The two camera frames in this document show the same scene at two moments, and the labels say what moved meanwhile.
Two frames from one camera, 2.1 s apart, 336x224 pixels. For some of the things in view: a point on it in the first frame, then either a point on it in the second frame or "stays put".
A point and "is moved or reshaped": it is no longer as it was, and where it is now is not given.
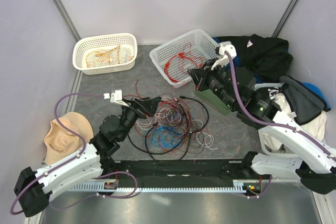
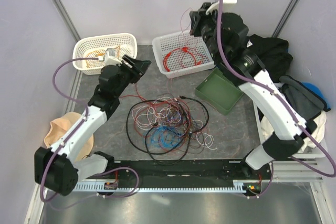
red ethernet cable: [182, 55] -> [185, 50]
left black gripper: [148, 105] -> [139, 67]
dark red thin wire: [138, 96] -> [188, 59]
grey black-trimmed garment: [306, 103] stays put
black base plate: [190, 171] stays put
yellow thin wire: [97, 52] stays put
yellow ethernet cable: [118, 56] stays put
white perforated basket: [103, 53] stays put
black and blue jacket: [264, 59] stays put
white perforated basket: [173, 59] is moved or reshaped
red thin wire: [193, 55] -> [198, 52]
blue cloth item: [316, 91] stays put
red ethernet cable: [180, 54] -> [186, 49]
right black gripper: [201, 77] -> [199, 16]
